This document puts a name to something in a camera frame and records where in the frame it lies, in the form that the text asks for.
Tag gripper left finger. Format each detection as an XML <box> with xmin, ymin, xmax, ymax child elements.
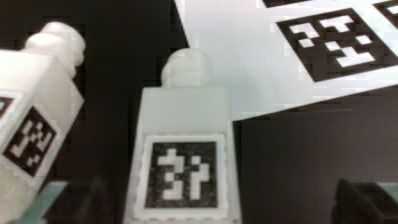
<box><xmin>17</xmin><ymin>179</ymin><xmax>113</xmax><ymax>224</ymax></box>

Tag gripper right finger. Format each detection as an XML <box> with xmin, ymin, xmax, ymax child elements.
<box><xmin>333</xmin><ymin>179</ymin><xmax>398</xmax><ymax>224</ymax></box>

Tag white table leg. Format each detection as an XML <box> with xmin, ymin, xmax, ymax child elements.
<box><xmin>0</xmin><ymin>22</ymin><xmax>86</xmax><ymax>224</ymax></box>
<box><xmin>123</xmin><ymin>49</ymin><xmax>242</xmax><ymax>224</ymax></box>

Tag white marker base plate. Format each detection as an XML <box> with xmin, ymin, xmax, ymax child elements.
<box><xmin>175</xmin><ymin>0</ymin><xmax>398</xmax><ymax>120</ymax></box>

